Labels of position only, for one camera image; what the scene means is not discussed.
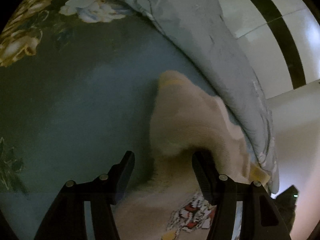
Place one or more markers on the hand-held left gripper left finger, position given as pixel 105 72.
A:
pixel 125 176

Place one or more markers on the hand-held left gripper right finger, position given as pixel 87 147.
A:
pixel 203 178

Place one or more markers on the white wardrobe with black stripe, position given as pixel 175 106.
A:
pixel 295 120

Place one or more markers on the grey floral quilt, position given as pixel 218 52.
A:
pixel 200 42

